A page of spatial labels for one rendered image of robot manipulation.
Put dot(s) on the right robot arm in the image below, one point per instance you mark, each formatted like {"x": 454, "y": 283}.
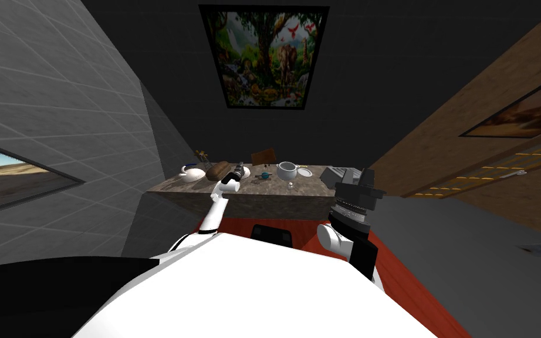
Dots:
{"x": 345, "y": 234}

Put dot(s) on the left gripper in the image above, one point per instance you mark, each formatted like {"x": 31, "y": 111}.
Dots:
{"x": 234, "y": 174}

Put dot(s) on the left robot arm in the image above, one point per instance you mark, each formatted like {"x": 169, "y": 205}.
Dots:
{"x": 216, "y": 211}

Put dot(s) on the brown and yellow stand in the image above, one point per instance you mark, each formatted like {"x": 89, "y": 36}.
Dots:
{"x": 202, "y": 159}

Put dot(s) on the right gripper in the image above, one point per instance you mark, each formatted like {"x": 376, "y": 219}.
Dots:
{"x": 357, "y": 195}

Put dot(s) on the small teal round object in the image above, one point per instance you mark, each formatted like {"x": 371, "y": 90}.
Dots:
{"x": 265, "y": 175}

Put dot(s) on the white teapot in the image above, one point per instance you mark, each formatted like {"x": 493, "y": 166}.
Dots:
{"x": 193, "y": 174}

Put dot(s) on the jungle animals picture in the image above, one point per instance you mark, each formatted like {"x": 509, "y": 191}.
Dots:
{"x": 266, "y": 56}

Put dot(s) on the grey toaster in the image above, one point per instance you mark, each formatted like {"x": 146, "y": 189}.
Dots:
{"x": 330, "y": 176}

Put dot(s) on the red rug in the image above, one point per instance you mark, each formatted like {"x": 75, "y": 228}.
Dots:
{"x": 406, "y": 291}

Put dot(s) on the stone grey table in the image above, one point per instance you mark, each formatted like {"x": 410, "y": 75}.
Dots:
{"x": 261, "y": 199}

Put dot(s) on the window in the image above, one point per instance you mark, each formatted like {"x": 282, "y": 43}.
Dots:
{"x": 3, "y": 180}

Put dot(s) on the brown bread loaf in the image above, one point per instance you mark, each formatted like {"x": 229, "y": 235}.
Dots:
{"x": 217, "y": 171}

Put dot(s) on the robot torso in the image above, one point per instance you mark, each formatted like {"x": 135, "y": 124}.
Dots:
{"x": 233, "y": 291}

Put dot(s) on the white pot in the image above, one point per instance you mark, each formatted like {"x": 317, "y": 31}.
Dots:
{"x": 287, "y": 171}

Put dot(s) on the brown landscape picture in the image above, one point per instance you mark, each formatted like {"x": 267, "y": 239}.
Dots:
{"x": 528, "y": 112}

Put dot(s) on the brown panelled door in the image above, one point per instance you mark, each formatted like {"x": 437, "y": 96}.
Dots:
{"x": 500, "y": 171}

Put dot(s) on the small white plate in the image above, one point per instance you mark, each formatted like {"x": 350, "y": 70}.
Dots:
{"x": 305, "y": 172}

